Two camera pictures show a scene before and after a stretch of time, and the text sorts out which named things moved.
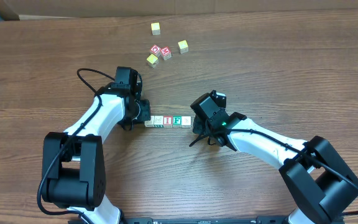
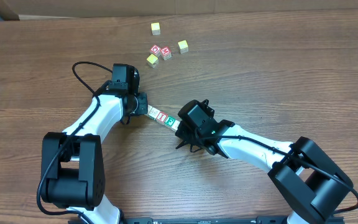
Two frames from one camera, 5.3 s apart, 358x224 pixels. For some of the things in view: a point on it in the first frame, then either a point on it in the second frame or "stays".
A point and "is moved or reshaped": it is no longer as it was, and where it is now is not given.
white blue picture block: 150,123 is moved or reshaped
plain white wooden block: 186,121 is moved or reshaped
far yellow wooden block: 155,28 stays
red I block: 168,121 -> 161,117
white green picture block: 158,121 -> 153,114
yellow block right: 183,46 stays
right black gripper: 197,125 -> 183,133
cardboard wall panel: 12,9 stays
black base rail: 212,220 stays
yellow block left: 152,60 stays
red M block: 166,53 stays
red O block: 155,50 stays
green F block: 176,121 is moved or reshaped
